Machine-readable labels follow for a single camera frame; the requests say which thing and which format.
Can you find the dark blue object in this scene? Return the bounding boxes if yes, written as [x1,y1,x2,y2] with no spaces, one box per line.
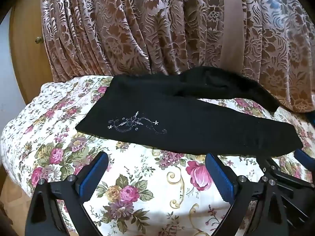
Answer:
[304,112,315,131]

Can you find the plain beige curtain strip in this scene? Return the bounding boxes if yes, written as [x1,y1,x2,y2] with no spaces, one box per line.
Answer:
[220,0,248,69]

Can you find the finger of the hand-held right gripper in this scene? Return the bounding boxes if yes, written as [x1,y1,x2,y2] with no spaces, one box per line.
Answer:
[294,149,315,171]
[257,157,315,236]

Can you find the black pants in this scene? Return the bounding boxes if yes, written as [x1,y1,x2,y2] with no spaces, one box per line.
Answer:
[75,66,304,158]

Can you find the wooden cabinet door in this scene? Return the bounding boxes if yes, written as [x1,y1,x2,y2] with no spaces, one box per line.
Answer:
[8,0,56,106]

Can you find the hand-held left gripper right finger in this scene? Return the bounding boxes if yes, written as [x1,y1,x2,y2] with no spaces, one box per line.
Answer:
[205,153,287,236]

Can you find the brown floral curtain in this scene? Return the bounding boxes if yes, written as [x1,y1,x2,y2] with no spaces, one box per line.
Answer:
[41,0,315,113]

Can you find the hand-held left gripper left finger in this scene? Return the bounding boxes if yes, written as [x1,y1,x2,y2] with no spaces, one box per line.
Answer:
[28,152,110,236]

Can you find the floral bedsheet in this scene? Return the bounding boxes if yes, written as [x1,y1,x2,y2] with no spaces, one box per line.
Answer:
[0,75,315,236]

